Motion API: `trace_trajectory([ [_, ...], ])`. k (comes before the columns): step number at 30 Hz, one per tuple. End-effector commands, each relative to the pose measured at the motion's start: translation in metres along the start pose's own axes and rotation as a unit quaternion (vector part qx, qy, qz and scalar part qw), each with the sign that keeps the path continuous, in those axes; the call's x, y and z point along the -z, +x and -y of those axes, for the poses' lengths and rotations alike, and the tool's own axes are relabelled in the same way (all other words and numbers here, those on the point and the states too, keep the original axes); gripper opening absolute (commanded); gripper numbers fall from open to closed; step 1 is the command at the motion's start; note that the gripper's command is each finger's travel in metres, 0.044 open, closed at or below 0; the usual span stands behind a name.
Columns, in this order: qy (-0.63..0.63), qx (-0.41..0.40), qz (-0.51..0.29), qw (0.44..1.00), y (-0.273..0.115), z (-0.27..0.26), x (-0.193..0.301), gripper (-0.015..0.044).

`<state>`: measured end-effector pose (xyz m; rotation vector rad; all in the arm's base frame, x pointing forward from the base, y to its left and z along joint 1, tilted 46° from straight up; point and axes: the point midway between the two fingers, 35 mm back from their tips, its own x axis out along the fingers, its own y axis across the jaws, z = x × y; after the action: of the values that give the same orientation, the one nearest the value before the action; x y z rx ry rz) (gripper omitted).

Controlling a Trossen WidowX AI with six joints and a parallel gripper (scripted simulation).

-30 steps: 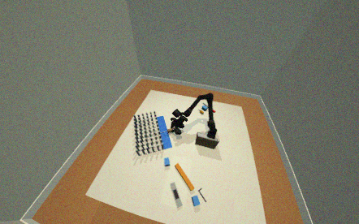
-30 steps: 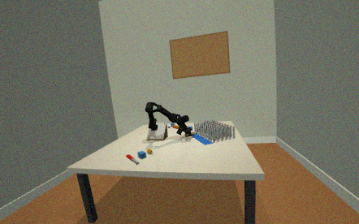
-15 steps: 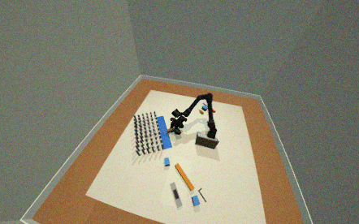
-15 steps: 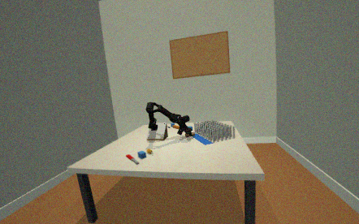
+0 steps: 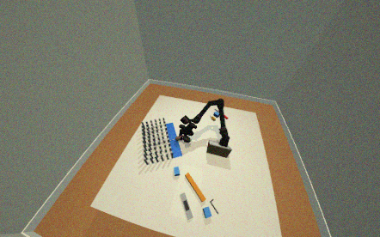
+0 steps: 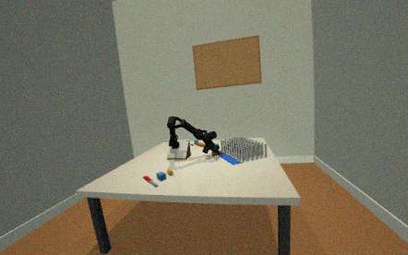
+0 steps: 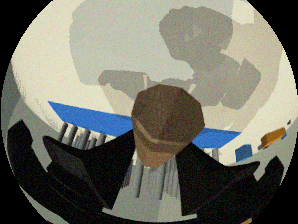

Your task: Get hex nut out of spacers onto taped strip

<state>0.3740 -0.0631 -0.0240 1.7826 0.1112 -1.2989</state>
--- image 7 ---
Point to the blue flat strip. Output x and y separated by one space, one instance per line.
114 125

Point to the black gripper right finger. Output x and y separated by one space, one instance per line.
202 178

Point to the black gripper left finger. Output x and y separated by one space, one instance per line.
103 167

